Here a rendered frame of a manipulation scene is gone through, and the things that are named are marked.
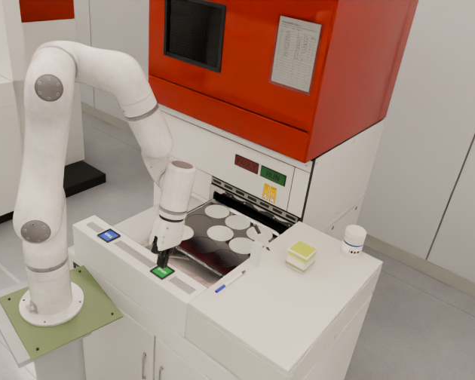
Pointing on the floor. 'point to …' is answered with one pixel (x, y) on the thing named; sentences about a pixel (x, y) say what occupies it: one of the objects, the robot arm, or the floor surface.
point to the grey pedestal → (66, 367)
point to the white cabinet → (180, 347)
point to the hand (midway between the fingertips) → (162, 260)
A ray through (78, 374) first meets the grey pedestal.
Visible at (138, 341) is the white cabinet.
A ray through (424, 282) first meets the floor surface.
